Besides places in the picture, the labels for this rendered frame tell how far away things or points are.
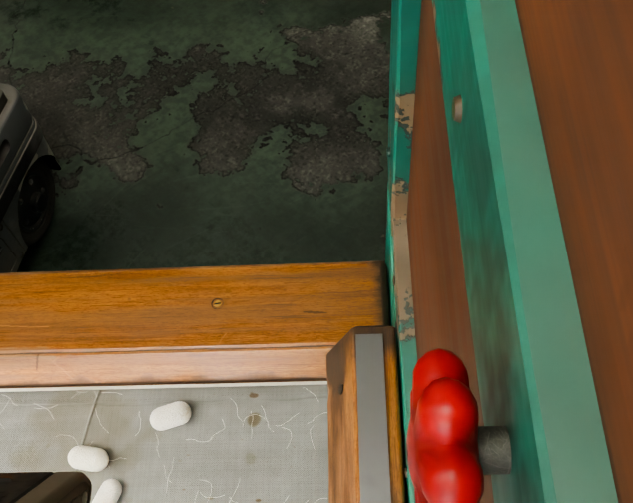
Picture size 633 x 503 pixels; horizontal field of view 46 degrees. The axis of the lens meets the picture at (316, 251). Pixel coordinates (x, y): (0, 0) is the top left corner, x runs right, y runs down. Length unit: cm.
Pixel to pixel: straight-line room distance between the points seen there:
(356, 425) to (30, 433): 33
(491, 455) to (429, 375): 2
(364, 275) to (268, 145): 114
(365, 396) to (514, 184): 42
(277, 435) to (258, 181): 114
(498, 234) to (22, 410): 65
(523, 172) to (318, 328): 55
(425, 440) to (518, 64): 9
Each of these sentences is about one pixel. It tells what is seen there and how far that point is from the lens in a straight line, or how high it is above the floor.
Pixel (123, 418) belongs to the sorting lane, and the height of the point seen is 74.
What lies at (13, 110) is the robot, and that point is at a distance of 162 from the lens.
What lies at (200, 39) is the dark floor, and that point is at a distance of 214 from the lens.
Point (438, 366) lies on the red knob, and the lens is 16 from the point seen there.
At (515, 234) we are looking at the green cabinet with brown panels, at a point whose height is 127.
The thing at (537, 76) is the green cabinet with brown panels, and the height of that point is 127.
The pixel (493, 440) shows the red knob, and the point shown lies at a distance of 17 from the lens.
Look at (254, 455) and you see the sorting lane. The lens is 70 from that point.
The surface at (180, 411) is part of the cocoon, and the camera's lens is 70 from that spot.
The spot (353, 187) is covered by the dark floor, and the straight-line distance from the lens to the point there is 175.
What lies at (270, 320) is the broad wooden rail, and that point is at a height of 76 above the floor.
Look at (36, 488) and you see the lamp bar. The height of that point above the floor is 108.
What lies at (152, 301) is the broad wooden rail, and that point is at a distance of 75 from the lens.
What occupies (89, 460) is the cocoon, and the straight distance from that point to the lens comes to 71.
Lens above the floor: 140
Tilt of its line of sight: 58 degrees down
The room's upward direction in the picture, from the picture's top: 7 degrees counter-clockwise
